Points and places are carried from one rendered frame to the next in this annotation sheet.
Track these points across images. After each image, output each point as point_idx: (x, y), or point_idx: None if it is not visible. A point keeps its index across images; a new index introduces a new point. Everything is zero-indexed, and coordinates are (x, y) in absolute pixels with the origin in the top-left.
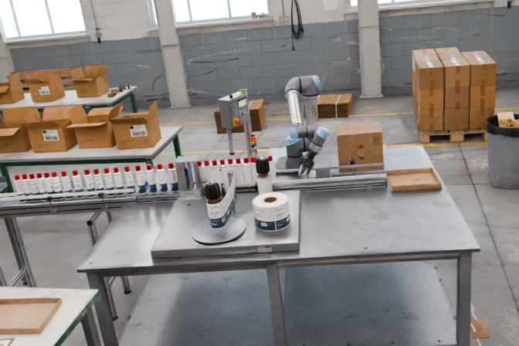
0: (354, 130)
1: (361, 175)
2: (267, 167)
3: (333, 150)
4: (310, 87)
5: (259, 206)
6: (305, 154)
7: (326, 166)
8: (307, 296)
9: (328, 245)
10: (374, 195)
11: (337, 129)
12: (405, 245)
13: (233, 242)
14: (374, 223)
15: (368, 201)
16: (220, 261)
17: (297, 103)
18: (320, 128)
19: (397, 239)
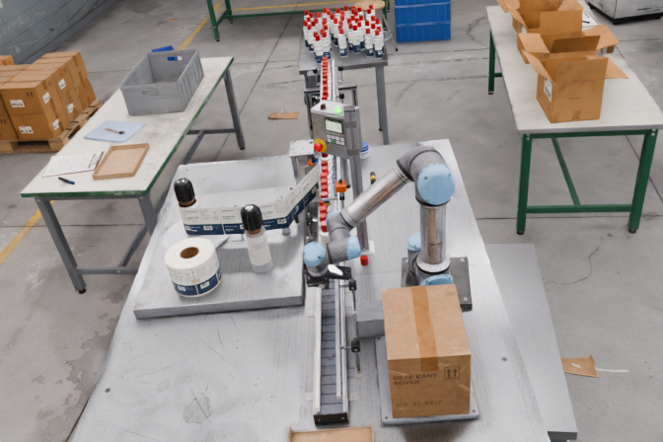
0: (408, 313)
1: (317, 367)
2: (246, 224)
3: (523, 333)
4: (414, 182)
5: (173, 246)
6: (502, 293)
7: (370, 315)
8: None
9: (133, 348)
10: (280, 405)
11: (418, 288)
12: (92, 440)
13: (162, 253)
14: (176, 403)
15: (260, 394)
16: (145, 255)
17: (379, 187)
18: (307, 245)
19: (114, 431)
